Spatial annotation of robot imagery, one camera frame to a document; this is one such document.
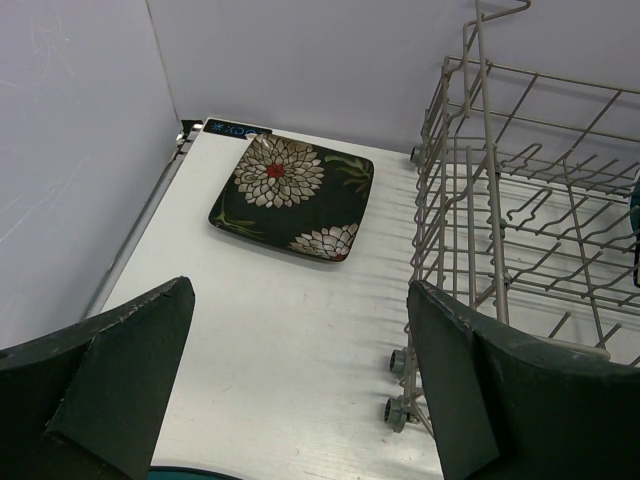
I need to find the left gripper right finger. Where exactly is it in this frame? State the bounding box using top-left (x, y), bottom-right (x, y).
top-left (407, 281), bottom-right (639, 479)

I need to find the dark teal plate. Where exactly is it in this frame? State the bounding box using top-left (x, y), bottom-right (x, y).
top-left (146, 466), bottom-right (227, 480)

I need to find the black floral square plate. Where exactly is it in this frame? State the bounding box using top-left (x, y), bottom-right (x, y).
top-left (208, 133), bottom-right (374, 262)

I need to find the grey wire dish rack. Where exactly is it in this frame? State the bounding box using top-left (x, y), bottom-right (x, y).
top-left (382, 0), bottom-right (640, 436)

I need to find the green red rimmed plate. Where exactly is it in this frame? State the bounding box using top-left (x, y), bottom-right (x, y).
top-left (629, 180), bottom-right (639, 262)

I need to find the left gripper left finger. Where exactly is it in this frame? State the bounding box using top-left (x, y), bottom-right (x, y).
top-left (1, 277), bottom-right (194, 479)

